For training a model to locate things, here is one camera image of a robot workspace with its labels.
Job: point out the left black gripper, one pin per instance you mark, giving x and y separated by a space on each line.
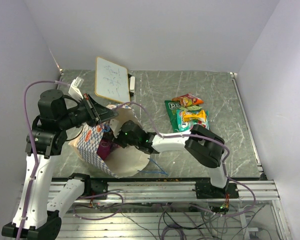
96 112

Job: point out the purple snack packet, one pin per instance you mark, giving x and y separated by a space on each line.
106 147

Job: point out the checkered paper bag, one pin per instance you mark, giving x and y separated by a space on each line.
122 162

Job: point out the green snack box with face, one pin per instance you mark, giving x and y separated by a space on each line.
171 108

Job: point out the teal snack packet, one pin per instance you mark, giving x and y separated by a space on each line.
184 126

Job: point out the red yellow chips bag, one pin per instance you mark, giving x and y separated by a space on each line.
188 100

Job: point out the light green snack packet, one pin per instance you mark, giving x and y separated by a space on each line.
190 108

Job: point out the yellow snack packet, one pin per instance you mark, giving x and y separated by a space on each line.
191 115

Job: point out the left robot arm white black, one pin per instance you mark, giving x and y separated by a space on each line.
36 219

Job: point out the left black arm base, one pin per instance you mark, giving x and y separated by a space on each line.
92 186

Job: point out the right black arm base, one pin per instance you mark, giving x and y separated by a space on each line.
205 190

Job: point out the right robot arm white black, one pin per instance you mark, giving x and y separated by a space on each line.
205 146

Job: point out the white whiteboard eraser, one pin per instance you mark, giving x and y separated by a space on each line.
132 82

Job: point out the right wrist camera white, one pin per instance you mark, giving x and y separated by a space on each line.
115 126

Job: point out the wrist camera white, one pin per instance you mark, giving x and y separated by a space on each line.
115 126
74 89

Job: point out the small whiteboard yellow frame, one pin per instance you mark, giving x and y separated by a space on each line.
111 81

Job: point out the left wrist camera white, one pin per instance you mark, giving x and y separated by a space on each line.
74 89

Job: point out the aluminium rail frame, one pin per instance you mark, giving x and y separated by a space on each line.
168 209

